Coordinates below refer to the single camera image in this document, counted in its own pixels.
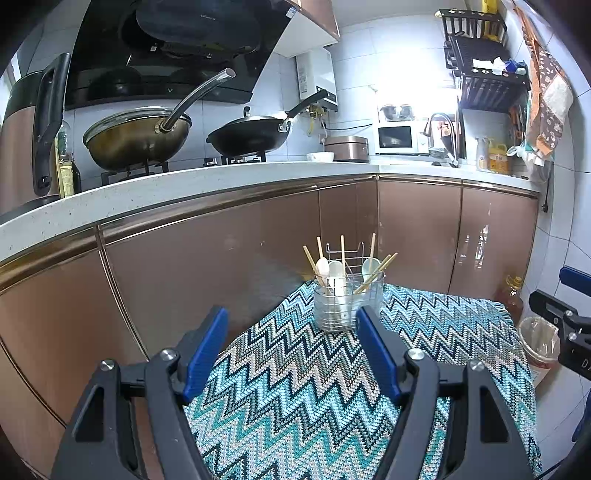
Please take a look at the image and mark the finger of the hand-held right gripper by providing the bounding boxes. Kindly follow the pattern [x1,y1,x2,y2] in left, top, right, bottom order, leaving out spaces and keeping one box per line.
[529,291,591,326]
[560,267,591,289]

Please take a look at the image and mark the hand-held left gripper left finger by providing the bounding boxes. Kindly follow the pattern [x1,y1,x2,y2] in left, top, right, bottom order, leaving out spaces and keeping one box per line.
[50,305,230,480]

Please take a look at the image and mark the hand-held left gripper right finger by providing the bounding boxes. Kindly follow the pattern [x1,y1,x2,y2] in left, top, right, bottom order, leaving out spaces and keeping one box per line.
[355,305,536,480]

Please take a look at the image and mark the wire and plastic utensil holder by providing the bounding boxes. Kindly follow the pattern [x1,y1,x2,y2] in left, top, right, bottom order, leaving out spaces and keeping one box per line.
[314,242,386,333]

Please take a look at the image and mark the set of wooden chopsticks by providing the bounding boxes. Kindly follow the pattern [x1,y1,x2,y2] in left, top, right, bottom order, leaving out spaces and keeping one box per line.
[302,233,399,296]

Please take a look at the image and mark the trash bin with liner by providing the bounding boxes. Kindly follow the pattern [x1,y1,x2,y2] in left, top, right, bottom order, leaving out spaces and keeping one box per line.
[517,316,561,372]

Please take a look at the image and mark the large cooking oil bottle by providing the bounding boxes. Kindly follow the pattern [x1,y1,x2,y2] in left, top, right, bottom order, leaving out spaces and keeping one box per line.
[492,274,525,319]

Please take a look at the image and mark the zigzag knitted cloth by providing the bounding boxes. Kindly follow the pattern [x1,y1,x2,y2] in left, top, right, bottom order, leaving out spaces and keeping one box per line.
[185,279,541,480]

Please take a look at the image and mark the brown kitchen base cabinets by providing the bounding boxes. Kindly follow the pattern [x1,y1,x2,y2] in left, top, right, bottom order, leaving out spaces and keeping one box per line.
[0,173,541,476]

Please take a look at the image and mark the clear plastic bag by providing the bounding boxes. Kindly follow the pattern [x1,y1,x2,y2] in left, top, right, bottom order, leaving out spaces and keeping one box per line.
[507,141,552,178]

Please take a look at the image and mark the yellow detergent bottle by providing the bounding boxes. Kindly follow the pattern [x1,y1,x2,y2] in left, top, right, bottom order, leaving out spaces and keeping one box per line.
[488,141,509,174]

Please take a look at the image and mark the patterned hanging apron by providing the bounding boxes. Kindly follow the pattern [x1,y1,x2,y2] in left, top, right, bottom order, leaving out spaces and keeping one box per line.
[517,9,574,160]

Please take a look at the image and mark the metal kitchen faucet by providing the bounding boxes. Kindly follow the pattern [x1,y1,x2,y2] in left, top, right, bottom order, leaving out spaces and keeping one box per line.
[424,113,460,168]

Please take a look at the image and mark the black gas stove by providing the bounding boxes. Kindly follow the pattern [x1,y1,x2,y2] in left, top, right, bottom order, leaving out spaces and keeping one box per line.
[99,154,269,188]

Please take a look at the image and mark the black dish rack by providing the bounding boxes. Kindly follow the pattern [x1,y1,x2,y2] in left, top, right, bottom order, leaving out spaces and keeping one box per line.
[436,8,531,112]

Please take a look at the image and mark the brown rice cooker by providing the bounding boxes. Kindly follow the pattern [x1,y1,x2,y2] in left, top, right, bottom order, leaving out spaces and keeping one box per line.
[323,136,370,162]

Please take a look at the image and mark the black wok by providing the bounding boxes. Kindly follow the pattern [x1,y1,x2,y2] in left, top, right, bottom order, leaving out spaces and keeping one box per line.
[206,89,329,158]

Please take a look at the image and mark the white microwave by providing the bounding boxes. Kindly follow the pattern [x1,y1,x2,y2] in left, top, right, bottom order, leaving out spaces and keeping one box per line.
[375,122,430,155]

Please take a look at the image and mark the brass wok with lid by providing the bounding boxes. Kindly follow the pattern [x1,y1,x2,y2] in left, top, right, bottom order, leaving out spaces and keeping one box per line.
[83,68,236,171]

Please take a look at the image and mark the white rag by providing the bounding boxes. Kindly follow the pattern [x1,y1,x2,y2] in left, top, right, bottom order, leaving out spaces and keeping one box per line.
[471,58,509,77]

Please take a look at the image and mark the oil bottle yellow label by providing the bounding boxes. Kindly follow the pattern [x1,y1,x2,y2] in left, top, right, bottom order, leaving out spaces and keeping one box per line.
[55,121,82,195]

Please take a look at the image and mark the steel pot on microwave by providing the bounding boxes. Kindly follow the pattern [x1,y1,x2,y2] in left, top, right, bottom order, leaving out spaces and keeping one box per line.
[379,104,414,121]

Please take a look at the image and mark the brown thermal kettle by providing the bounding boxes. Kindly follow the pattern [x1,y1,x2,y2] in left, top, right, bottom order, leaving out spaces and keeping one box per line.
[0,53,72,217]

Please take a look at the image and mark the white water heater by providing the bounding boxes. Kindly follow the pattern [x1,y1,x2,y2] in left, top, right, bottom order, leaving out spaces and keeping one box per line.
[295,46,339,112]

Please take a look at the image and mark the black range hood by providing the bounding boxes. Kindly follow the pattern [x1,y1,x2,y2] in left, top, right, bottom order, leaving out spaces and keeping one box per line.
[65,0,298,110]

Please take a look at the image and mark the brown wall cabinet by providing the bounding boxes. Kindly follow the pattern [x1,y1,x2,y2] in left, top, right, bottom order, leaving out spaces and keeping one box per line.
[272,0,341,58]

